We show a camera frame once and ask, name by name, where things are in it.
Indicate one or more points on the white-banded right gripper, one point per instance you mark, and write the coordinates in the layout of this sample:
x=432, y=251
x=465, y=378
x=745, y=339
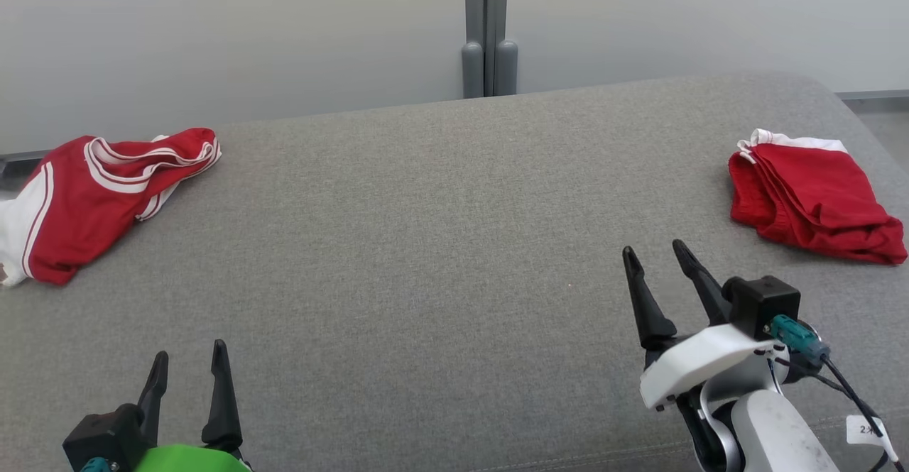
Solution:
x=699, y=358

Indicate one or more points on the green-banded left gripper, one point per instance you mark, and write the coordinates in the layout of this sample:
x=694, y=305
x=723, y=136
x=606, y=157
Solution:
x=184, y=459

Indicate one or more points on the red shorts with white stripe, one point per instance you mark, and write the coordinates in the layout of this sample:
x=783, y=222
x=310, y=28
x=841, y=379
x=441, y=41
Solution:
x=817, y=195

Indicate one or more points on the red white basketball jersey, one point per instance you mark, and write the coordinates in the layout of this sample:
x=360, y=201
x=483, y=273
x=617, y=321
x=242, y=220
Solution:
x=85, y=209

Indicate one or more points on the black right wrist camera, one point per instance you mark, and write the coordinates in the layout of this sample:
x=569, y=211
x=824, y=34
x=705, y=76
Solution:
x=763, y=302

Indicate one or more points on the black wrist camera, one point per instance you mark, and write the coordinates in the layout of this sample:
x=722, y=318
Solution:
x=103, y=436
x=763, y=302

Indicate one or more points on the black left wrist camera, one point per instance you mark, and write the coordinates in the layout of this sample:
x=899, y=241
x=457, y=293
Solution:
x=103, y=436

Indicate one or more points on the grey partition post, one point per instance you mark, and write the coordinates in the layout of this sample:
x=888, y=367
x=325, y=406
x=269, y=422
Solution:
x=488, y=53

